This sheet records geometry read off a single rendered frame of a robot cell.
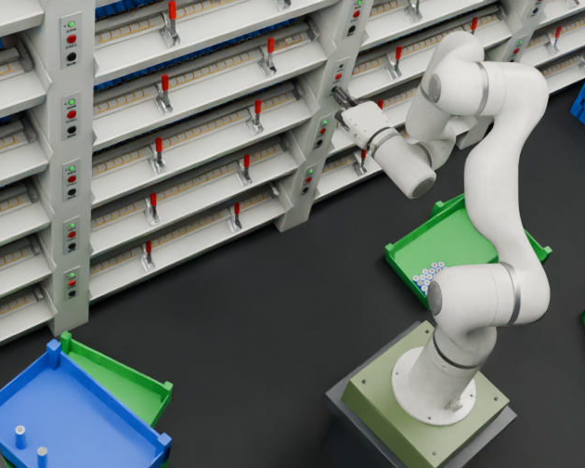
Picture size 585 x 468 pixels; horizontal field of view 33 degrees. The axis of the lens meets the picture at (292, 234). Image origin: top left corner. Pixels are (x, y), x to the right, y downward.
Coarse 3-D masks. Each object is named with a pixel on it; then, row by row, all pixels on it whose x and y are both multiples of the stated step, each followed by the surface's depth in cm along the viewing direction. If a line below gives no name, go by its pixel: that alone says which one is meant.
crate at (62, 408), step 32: (32, 384) 189; (64, 384) 190; (96, 384) 186; (0, 416) 184; (32, 416) 185; (64, 416) 186; (96, 416) 187; (128, 416) 185; (0, 448) 178; (32, 448) 181; (64, 448) 182; (96, 448) 183; (128, 448) 184; (160, 448) 180
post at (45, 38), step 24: (72, 0) 169; (48, 24) 170; (48, 48) 174; (48, 72) 178; (72, 72) 182; (48, 96) 183; (48, 120) 188; (72, 144) 198; (48, 168) 200; (48, 192) 206; (72, 216) 216; (48, 240) 220; (72, 264) 230; (48, 288) 236; (72, 312) 246
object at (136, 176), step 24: (288, 96) 244; (312, 96) 241; (216, 120) 234; (264, 120) 239; (288, 120) 242; (120, 144) 223; (168, 144) 228; (192, 144) 230; (216, 144) 233; (240, 144) 235; (96, 168) 220; (144, 168) 224; (168, 168) 226; (96, 192) 218; (120, 192) 220
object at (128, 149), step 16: (256, 96) 237; (272, 96) 239; (208, 112) 231; (224, 112) 233; (176, 128) 227; (192, 128) 230; (128, 144) 222; (144, 144) 223; (96, 160) 218; (112, 160) 220
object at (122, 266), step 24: (264, 192) 274; (192, 216) 261; (216, 216) 266; (240, 216) 269; (264, 216) 272; (144, 240) 254; (168, 240) 259; (192, 240) 262; (216, 240) 265; (96, 264) 249; (120, 264) 252; (144, 264) 255; (168, 264) 258; (96, 288) 249; (120, 288) 253
